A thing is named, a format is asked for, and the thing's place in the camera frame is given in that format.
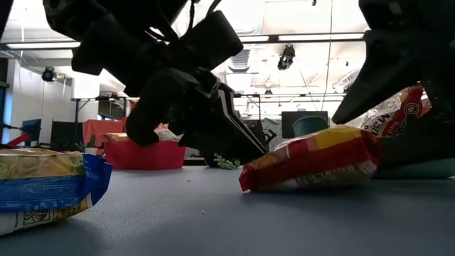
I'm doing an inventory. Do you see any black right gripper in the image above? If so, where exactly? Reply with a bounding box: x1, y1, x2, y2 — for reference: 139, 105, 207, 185
331, 0, 455, 126

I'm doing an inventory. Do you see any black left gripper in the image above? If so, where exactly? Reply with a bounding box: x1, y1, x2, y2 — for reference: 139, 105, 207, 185
72, 13, 269, 166

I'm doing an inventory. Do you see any orange Maruchan ramen packet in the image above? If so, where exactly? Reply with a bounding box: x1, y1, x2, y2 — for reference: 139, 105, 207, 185
154, 122, 185, 142
102, 132, 132, 143

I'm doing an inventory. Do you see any red Maruchan ramen packet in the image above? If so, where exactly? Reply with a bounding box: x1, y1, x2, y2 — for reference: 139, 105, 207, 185
346, 84, 434, 139
237, 124, 382, 193

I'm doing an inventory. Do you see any blue Maruchan ramen packet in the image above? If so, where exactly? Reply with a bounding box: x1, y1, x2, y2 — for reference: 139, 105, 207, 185
0, 146, 114, 236

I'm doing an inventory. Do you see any red plastic bin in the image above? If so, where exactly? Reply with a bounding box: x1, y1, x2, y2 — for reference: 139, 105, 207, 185
103, 139, 187, 171

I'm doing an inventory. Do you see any succulent plant in black pot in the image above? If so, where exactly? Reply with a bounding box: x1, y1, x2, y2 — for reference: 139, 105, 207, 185
204, 151, 242, 171

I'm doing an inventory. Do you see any small plant in white pot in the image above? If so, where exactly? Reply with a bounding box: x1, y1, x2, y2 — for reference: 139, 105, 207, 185
75, 133, 105, 156

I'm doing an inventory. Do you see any teal plastic bin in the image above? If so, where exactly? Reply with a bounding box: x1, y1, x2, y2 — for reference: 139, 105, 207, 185
292, 114, 455, 179

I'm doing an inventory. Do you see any black ceiling spotlight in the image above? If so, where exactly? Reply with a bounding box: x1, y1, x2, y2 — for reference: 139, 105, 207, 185
277, 43, 296, 70
41, 66, 58, 83

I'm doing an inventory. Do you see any blue-lit monitor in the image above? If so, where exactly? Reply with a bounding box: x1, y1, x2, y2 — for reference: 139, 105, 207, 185
20, 117, 43, 146

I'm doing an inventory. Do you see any red angled bar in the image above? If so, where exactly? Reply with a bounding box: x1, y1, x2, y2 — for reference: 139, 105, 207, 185
5, 132, 32, 148

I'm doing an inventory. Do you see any thin hanging black cable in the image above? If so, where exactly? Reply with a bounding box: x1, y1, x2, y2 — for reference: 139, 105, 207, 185
321, 0, 334, 112

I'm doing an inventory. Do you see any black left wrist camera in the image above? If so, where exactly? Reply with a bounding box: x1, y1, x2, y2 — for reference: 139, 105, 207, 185
180, 9, 245, 71

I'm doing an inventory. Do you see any black aluminium rig frame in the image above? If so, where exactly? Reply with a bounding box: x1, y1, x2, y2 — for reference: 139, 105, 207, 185
0, 31, 367, 50

